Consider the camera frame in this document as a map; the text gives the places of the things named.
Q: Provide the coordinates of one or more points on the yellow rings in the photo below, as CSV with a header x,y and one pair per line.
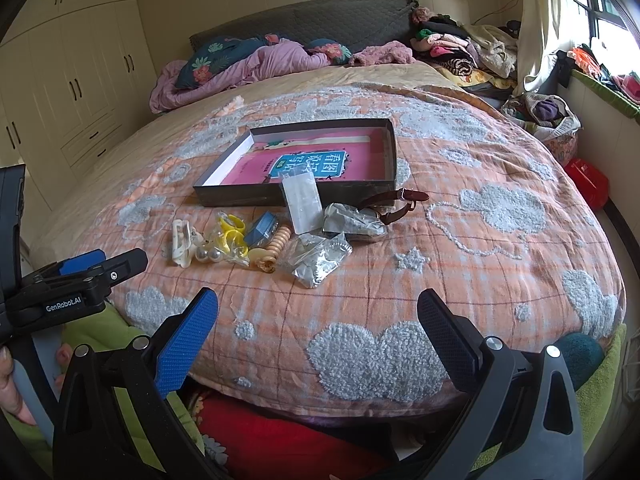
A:
x,y
232,239

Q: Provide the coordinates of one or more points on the person's left hand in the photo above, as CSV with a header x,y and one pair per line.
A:
x,y
11,400

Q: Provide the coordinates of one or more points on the red plastic container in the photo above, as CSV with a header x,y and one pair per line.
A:
x,y
590,182

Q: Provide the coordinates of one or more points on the cream hair claw clip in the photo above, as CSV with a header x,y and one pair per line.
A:
x,y
185,241

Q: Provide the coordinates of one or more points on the silver jewelry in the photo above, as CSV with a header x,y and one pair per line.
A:
x,y
355,224

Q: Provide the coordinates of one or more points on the pink booklet with blue label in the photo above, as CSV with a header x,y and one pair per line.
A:
x,y
328,157

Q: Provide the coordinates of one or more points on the brown leather strap wristwatch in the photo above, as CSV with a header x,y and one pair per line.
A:
x,y
408,199

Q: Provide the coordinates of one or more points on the orange plaid floral blanket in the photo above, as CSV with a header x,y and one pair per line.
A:
x,y
504,238

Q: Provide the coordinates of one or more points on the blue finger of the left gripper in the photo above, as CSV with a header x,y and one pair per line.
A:
x,y
81,263

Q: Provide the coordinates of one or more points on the dark grey quilted headboard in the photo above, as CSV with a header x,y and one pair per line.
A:
x,y
355,23

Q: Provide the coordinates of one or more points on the dark floral pillow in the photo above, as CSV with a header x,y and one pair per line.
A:
x,y
215,56

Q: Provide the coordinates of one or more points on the tan bed sheet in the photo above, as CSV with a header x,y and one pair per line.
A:
x,y
300,80

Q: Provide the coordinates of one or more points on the pearl hair clip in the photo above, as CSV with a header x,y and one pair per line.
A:
x,y
208,252

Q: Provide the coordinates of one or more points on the small clear earring bag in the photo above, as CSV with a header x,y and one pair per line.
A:
x,y
303,200

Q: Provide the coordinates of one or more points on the pink fuzzy garment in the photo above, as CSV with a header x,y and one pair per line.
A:
x,y
393,52

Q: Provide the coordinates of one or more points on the bag of clothes on floor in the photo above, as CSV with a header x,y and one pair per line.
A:
x,y
544,116

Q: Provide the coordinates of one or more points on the cream curtain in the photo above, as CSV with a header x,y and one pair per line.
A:
x,y
545,28

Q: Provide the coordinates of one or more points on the pile of clothes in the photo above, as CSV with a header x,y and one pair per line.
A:
x,y
480,58

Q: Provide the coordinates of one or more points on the clothes on window sill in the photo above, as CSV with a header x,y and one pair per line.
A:
x,y
620,91

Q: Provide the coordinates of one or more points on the small blue plastic box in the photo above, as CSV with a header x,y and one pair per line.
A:
x,y
262,230

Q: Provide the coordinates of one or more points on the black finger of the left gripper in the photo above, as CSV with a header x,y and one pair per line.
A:
x,y
118,269

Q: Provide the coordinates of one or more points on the cream built-in wardrobe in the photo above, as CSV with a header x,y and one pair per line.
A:
x,y
76,77

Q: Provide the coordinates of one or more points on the dark cardboard box tray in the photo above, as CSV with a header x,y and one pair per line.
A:
x,y
213,194

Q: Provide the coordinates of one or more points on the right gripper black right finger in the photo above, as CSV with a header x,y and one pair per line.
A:
x,y
455,340

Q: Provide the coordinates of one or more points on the window with metal grille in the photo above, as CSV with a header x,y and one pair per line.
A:
x,y
609,37

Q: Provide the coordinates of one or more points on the purple crumpled quilt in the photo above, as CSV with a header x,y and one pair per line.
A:
x,y
285,57

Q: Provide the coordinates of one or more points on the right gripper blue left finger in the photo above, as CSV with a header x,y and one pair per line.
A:
x,y
180,338

